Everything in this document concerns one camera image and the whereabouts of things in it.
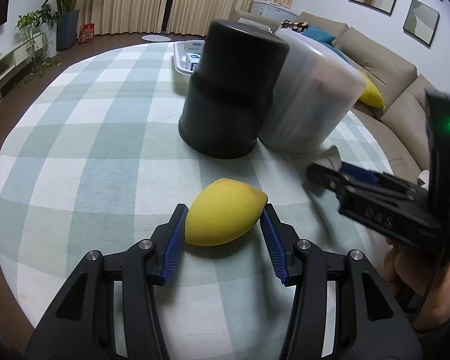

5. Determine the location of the red bag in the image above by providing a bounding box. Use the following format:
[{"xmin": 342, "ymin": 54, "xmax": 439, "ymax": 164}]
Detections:
[{"xmin": 78, "ymin": 24, "xmax": 95, "ymax": 44}]

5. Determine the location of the beige leather sofa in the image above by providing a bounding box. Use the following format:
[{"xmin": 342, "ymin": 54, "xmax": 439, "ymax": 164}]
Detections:
[{"xmin": 232, "ymin": 11, "xmax": 436, "ymax": 183}]

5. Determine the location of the small blue white box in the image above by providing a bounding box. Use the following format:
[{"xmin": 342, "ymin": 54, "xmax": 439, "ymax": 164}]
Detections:
[{"xmin": 184, "ymin": 40, "xmax": 205, "ymax": 72}]

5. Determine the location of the translucent white plastic container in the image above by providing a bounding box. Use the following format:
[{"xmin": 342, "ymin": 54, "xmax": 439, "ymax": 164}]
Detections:
[{"xmin": 259, "ymin": 28, "xmax": 366, "ymax": 154}]

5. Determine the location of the black white patterned cushion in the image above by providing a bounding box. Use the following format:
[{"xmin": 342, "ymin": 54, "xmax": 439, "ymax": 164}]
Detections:
[{"xmin": 280, "ymin": 20, "xmax": 309, "ymax": 33}]

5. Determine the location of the yellow cushion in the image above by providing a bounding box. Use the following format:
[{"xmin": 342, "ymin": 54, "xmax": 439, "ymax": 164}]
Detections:
[{"xmin": 358, "ymin": 71, "xmax": 385, "ymax": 109}]

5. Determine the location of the person's right hand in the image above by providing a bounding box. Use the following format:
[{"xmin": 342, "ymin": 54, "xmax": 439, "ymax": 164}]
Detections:
[{"xmin": 383, "ymin": 239, "xmax": 450, "ymax": 330}]

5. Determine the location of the tall potted plant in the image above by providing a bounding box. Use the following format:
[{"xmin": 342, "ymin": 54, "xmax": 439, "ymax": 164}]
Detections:
[{"xmin": 43, "ymin": 0, "xmax": 80, "ymax": 51}]

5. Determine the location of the teal cushion back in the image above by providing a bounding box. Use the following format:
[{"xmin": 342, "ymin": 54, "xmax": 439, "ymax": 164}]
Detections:
[{"xmin": 302, "ymin": 26, "xmax": 336, "ymax": 45}]

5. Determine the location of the white tv cabinet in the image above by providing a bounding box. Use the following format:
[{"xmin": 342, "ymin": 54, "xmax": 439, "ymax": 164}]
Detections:
[{"xmin": 0, "ymin": 31, "xmax": 48, "ymax": 103}]

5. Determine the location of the green abstract picture frame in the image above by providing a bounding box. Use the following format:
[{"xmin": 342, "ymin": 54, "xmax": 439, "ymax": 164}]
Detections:
[{"xmin": 403, "ymin": 0, "xmax": 440, "ymax": 47}]

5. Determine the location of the black cylindrical container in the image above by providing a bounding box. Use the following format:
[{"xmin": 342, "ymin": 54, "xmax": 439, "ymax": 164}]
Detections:
[{"xmin": 178, "ymin": 19, "xmax": 289, "ymax": 159}]

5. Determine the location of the white storage box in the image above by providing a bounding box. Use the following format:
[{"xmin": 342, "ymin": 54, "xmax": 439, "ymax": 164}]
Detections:
[{"xmin": 250, "ymin": 0, "xmax": 298, "ymax": 22}]

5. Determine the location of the white plastic tray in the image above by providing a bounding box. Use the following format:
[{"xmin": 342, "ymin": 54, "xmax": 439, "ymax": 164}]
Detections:
[{"xmin": 173, "ymin": 41, "xmax": 194, "ymax": 77}]

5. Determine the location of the small trailing plant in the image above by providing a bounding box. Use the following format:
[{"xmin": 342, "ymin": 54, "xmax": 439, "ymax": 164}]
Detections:
[{"xmin": 16, "ymin": 5, "xmax": 62, "ymax": 87}]

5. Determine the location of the green checked tablecloth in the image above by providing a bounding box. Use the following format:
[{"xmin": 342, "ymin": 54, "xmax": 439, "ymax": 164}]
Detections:
[{"xmin": 0, "ymin": 43, "xmax": 387, "ymax": 359}]

